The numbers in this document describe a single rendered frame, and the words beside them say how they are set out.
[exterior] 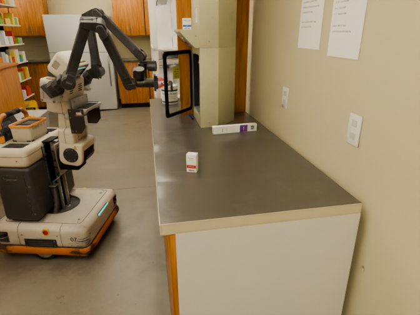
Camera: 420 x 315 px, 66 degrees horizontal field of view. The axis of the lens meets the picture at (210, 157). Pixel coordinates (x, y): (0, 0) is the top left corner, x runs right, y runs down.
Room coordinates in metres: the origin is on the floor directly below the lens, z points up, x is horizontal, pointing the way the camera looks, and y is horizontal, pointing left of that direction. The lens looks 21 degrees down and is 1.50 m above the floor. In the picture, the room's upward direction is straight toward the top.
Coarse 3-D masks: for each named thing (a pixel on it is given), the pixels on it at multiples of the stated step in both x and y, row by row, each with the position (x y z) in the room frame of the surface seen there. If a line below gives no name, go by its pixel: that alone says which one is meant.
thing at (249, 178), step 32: (160, 128) 1.92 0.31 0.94; (192, 128) 1.92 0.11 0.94; (160, 160) 1.39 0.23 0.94; (224, 160) 1.38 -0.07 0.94; (256, 160) 1.38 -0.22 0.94; (288, 160) 1.38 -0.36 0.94; (160, 192) 1.06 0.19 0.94; (192, 192) 1.06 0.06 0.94; (224, 192) 1.06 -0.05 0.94; (256, 192) 1.06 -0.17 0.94; (288, 192) 1.06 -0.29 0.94; (320, 192) 1.06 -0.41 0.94; (160, 224) 0.85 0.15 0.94; (192, 224) 0.87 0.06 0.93; (224, 224) 0.89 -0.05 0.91; (256, 224) 0.91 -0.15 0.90
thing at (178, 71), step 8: (168, 56) 2.00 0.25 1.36; (176, 56) 2.07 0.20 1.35; (184, 56) 2.15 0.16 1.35; (168, 64) 2.00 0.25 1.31; (176, 64) 2.07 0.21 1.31; (184, 64) 2.15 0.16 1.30; (168, 72) 1.99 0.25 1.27; (176, 72) 2.07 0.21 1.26; (184, 72) 2.15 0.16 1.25; (168, 80) 1.99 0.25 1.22; (176, 80) 2.07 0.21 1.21; (184, 80) 2.15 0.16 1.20; (168, 88) 1.99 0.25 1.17; (176, 88) 2.06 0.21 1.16; (184, 88) 2.14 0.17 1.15; (168, 96) 1.98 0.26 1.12; (176, 96) 2.06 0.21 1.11; (184, 96) 2.14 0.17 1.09; (176, 104) 2.06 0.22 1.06; (184, 104) 2.14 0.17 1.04
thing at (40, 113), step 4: (20, 112) 3.56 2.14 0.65; (28, 112) 3.55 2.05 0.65; (32, 112) 3.55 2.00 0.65; (36, 112) 3.55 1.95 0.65; (40, 112) 3.55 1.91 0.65; (44, 112) 3.53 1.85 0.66; (48, 112) 3.68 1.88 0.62; (16, 116) 3.38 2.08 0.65; (20, 116) 3.38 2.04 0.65; (36, 116) 3.38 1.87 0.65; (40, 116) 3.36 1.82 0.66; (44, 116) 3.52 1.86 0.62; (48, 116) 3.70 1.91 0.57; (48, 120) 3.69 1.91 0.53; (48, 124) 3.67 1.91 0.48
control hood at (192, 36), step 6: (174, 30) 2.17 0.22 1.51; (180, 30) 1.90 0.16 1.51; (186, 30) 1.91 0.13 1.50; (192, 30) 1.92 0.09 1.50; (198, 30) 1.92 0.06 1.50; (186, 36) 1.91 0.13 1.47; (192, 36) 1.92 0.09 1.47; (198, 36) 1.92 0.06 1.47; (192, 42) 1.92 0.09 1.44; (198, 42) 1.92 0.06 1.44
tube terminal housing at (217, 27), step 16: (192, 0) 2.16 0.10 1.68; (208, 0) 1.93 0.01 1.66; (224, 0) 1.99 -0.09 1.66; (192, 16) 2.17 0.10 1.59; (208, 16) 1.93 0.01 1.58; (224, 16) 2.00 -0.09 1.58; (208, 32) 1.93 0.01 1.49; (224, 32) 2.00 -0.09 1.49; (192, 48) 2.21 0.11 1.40; (208, 48) 1.93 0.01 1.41; (224, 48) 2.00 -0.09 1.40; (208, 64) 1.93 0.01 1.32; (224, 64) 2.00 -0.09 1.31; (208, 80) 1.93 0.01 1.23; (224, 80) 2.00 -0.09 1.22; (208, 96) 1.93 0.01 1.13; (224, 96) 2.01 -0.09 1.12; (208, 112) 1.93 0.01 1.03; (224, 112) 2.01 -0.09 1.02
